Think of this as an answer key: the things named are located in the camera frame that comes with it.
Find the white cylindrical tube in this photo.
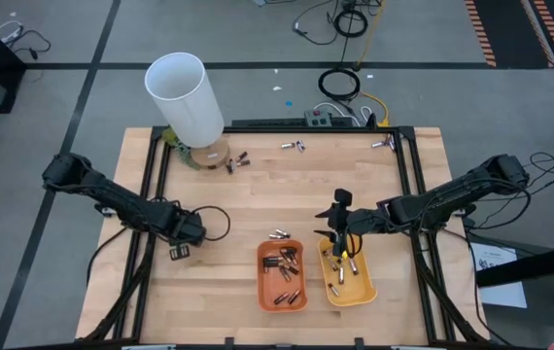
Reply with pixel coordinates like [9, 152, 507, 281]
[143, 52, 232, 171]

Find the orange plastic bin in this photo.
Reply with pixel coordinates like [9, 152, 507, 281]
[256, 238, 309, 314]

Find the small coiled black cable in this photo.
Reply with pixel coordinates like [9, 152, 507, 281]
[332, 8, 369, 39]

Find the black cable with yellow sleeve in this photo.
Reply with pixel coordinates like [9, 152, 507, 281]
[339, 232, 364, 259]

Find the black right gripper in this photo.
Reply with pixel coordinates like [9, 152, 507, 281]
[314, 188, 390, 259]

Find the white printed paper sheet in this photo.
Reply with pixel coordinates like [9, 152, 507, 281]
[470, 242, 529, 310]

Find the white charger cable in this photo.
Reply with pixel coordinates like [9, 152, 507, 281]
[0, 18, 24, 43]

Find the large coiled black cable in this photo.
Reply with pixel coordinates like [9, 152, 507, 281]
[317, 68, 362, 101]

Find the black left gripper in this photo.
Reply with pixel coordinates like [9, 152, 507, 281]
[167, 211, 207, 262]

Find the white floor cable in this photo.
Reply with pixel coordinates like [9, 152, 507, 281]
[313, 100, 374, 125]

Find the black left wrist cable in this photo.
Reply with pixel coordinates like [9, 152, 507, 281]
[190, 204, 232, 243]

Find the black flat bar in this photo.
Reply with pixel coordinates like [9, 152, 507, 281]
[231, 118, 307, 128]

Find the black desk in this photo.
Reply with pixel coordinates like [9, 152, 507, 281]
[474, 240, 554, 350]

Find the yellow plastic bin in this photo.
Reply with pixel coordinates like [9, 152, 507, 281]
[317, 234, 379, 308]

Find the grey power strip red switch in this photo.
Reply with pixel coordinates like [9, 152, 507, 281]
[304, 109, 335, 128]

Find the yellow floor cable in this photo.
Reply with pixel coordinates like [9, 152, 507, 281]
[354, 0, 391, 128]

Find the thin black cable with plug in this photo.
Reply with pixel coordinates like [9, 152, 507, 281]
[292, 0, 341, 47]

